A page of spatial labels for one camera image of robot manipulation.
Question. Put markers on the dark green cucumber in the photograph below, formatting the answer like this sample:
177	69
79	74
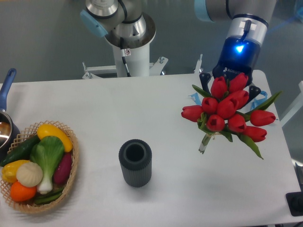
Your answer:
20	152

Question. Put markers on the orange fruit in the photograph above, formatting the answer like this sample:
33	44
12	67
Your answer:
20	193

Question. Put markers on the yellow bell pepper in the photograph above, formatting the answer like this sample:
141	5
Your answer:
9	171

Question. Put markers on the woven wicker basket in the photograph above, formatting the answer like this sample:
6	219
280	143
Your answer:
28	206

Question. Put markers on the blue ribbon right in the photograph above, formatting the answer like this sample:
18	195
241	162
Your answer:
262	101

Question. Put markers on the green bean pods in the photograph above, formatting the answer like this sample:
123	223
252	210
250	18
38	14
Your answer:
49	197

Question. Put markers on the purple sweet potato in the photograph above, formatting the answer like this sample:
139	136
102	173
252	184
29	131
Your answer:
63	170

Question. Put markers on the white frame at right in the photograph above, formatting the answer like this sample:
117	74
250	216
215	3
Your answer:
293	108

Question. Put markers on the white metal base frame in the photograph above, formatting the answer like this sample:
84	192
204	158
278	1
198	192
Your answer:
99	69

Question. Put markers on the black blue-lit gripper body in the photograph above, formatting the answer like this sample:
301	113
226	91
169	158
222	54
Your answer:
237	57

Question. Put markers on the black device at edge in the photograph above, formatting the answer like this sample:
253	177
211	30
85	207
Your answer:
295	203

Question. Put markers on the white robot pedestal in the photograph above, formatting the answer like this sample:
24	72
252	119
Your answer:
131	46

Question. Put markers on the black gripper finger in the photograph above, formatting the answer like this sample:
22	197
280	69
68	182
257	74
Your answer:
204	79
254	91

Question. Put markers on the blue-handled saucepan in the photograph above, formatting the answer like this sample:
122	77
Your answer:
8	130

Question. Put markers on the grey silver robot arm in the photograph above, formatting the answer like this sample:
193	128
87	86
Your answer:
250	18

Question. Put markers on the yellow squash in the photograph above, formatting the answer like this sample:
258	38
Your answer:
45	130

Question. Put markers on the green bok choy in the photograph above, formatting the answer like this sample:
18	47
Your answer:
47	154

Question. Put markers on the dark grey ribbed vase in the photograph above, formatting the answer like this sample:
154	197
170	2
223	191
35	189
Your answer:
135	157

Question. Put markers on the red tulip bouquet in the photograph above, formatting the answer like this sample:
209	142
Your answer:
220	113

